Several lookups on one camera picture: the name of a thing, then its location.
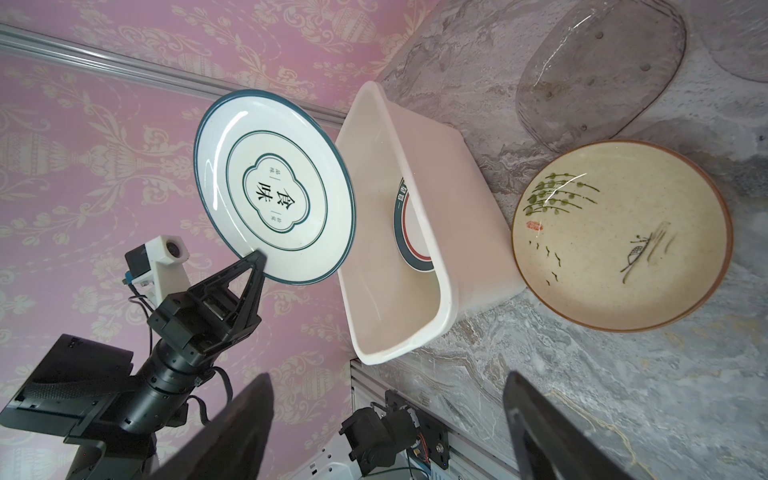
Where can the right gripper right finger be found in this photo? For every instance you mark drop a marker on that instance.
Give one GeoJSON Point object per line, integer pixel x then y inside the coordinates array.
{"type": "Point", "coordinates": [546, 444]}

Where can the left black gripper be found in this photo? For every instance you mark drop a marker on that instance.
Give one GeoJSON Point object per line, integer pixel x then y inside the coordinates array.
{"type": "Point", "coordinates": [195, 326]}

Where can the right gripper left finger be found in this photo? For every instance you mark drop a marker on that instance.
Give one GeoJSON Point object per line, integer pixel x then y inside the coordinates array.
{"type": "Point", "coordinates": [233, 444]}

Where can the white plate blue rim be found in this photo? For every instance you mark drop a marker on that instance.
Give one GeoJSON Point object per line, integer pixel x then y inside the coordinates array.
{"type": "Point", "coordinates": [272, 180]}

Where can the white plate green red rim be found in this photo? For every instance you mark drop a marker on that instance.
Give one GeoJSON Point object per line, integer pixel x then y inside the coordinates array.
{"type": "Point", "coordinates": [408, 235]}

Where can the cream willow pattern plate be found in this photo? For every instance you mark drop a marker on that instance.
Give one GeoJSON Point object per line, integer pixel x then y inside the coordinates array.
{"type": "Point", "coordinates": [622, 236]}

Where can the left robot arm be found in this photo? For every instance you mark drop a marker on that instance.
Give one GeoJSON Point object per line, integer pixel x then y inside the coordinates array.
{"type": "Point", "coordinates": [86, 393]}

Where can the white plastic bin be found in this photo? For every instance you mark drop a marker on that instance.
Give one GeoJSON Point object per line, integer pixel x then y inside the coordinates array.
{"type": "Point", "coordinates": [431, 242]}

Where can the clear glass plate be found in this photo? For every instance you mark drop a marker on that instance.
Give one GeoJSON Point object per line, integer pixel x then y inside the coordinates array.
{"type": "Point", "coordinates": [602, 66]}

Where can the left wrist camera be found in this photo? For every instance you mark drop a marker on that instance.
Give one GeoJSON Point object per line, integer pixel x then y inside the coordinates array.
{"type": "Point", "coordinates": [156, 268]}

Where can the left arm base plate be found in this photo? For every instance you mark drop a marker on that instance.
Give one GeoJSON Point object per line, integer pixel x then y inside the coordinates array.
{"type": "Point", "coordinates": [382, 432]}

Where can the left aluminium corner post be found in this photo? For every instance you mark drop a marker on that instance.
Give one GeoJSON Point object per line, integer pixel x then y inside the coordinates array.
{"type": "Point", "coordinates": [29, 44]}

